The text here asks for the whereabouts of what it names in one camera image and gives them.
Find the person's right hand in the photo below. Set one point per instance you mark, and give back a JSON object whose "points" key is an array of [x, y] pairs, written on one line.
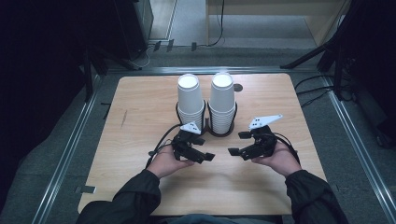
{"points": [[280, 161]]}

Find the dark cabinet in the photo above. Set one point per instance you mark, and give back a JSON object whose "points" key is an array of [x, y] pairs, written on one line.
{"points": [[134, 25]]}

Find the metal floor rail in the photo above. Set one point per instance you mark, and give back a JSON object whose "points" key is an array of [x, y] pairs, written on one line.
{"points": [[361, 146], [65, 155]]}

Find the person's left hand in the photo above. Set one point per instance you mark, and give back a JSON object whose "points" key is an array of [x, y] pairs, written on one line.
{"points": [[166, 163]]}

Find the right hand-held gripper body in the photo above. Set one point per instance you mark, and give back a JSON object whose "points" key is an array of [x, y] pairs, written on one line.
{"points": [[264, 141]]}

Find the stack of white paper cups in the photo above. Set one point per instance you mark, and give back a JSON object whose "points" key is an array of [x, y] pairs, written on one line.
{"points": [[190, 96], [222, 99]]}

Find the black tripod stand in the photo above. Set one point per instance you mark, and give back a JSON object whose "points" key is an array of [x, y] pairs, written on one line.
{"points": [[330, 43]]}

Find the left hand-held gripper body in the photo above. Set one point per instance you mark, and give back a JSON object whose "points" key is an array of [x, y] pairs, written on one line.
{"points": [[183, 140]]}

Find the light wooden furniture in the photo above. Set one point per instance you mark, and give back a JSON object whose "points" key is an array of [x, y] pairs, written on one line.
{"points": [[317, 18]]}

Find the black round table grommet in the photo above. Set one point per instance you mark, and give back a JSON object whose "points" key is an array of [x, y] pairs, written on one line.
{"points": [[238, 87]]}

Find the black metal stand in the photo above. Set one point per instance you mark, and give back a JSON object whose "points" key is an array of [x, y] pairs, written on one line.
{"points": [[88, 71]]}

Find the grey tape piece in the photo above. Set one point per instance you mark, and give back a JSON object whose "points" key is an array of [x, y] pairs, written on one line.
{"points": [[87, 189]]}

